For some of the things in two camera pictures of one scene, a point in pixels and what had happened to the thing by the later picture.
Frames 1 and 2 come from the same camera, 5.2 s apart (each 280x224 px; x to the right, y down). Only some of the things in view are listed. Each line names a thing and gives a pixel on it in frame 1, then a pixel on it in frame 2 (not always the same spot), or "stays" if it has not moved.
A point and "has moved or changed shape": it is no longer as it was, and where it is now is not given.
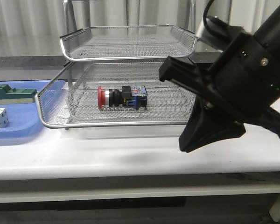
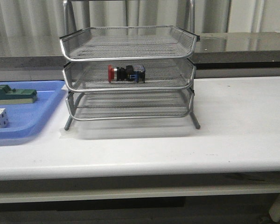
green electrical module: x=3 y=94 stays
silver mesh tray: x=69 y=100 has moved or changed shape
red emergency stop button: x=136 y=96 -> x=136 y=73
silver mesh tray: x=128 y=42 stays
